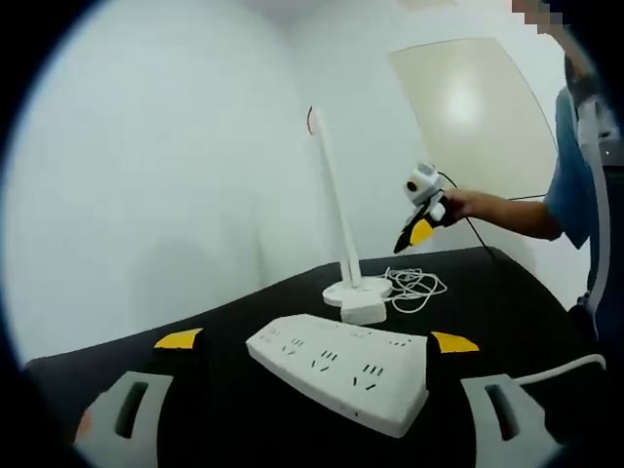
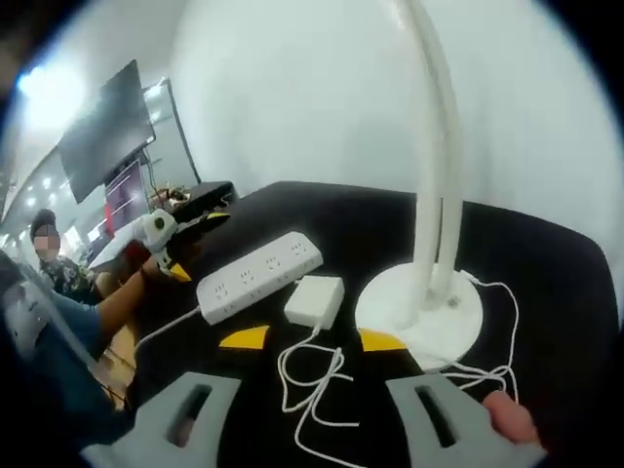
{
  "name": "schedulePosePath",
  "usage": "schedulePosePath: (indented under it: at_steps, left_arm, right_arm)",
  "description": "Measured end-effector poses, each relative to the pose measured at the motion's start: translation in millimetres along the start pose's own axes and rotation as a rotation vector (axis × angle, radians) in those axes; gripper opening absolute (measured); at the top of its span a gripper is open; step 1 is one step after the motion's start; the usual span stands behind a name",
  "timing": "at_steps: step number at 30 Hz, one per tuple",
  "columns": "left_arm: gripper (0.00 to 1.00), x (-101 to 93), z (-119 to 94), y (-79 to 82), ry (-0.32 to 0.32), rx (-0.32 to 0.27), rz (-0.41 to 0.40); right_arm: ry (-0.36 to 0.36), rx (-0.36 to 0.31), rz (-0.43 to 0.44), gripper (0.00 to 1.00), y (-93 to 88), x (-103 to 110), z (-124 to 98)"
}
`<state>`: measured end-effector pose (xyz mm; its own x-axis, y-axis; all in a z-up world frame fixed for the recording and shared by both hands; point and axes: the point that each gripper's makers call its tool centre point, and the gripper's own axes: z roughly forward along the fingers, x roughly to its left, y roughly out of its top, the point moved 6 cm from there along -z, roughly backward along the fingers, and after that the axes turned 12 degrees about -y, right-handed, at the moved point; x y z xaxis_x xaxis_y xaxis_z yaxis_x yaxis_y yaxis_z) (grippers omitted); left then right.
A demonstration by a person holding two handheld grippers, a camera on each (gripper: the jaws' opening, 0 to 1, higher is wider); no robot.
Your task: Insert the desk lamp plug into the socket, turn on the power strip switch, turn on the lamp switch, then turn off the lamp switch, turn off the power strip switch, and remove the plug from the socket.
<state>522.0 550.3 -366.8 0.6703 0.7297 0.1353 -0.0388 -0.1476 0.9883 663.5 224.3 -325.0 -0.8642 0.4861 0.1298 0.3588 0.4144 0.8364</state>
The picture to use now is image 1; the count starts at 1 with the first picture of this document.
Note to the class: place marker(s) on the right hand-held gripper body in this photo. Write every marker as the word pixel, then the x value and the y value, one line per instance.
pixel 425 187

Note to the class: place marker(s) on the white desk lamp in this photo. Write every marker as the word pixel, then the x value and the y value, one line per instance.
pixel 336 195

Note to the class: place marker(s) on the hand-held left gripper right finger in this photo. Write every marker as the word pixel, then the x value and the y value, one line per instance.
pixel 512 390

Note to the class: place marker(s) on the white power strip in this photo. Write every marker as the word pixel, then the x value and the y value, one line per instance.
pixel 336 370

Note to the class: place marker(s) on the white desk lamp plug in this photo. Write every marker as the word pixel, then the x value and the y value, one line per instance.
pixel 363 313

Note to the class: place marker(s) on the person's right hand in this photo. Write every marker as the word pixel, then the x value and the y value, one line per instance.
pixel 462 202

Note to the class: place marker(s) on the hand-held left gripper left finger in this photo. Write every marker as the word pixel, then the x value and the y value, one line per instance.
pixel 141 385

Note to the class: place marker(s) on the beige door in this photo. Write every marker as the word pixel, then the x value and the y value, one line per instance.
pixel 468 117

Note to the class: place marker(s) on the person's blue shirt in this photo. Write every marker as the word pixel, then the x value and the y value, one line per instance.
pixel 568 185

